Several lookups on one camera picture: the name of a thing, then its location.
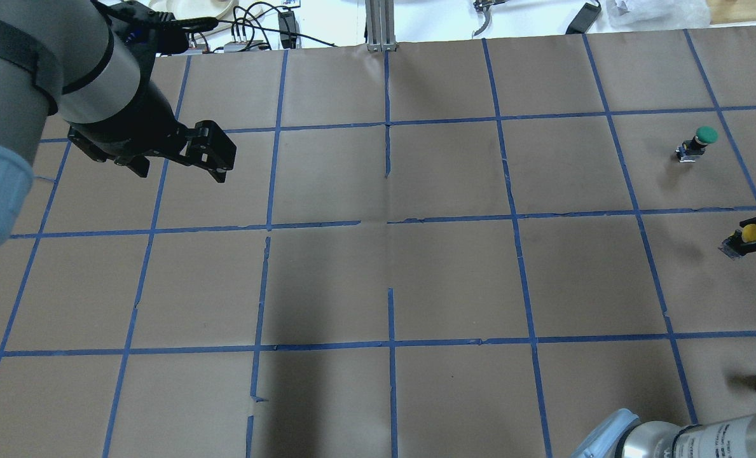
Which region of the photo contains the aluminium frame post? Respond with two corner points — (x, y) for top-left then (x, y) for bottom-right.
(365, 0), (397, 53)

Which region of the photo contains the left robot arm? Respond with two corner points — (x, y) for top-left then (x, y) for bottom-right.
(0, 1), (237, 246)

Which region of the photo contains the clear plastic bag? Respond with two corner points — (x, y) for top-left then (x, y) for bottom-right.
(601, 1), (711, 30)

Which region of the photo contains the green push button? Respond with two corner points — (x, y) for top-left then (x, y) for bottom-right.
(675, 127), (720, 164)

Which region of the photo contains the wooden board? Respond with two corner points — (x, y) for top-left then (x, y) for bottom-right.
(706, 0), (756, 25)

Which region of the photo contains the black power adapter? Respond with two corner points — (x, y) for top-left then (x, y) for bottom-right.
(278, 9), (298, 49)

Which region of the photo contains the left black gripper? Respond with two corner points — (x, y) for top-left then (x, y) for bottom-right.
(67, 57), (237, 183)

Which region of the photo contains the yellow push button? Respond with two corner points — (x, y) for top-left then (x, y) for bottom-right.
(718, 224), (756, 259)

